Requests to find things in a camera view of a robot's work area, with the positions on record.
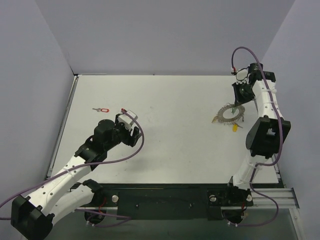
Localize silver metal keyring disc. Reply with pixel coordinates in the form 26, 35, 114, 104
212, 103, 246, 125

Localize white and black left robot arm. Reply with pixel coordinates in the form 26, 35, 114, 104
10, 109, 145, 240

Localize aluminium frame rail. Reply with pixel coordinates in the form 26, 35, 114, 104
251, 188, 300, 209

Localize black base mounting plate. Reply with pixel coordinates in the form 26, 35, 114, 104
85, 183, 253, 221

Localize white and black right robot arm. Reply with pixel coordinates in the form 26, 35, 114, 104
223, 63, 291, 205

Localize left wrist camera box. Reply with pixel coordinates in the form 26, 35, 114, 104
117, 108, 138, 131

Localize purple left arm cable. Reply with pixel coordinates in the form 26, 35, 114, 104
0, 109, 145, 228

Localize key with red tag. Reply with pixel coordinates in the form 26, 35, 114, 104
92, 108, 110, 113

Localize key with yellow tag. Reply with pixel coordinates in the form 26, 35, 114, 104
232, 123, 243, 132

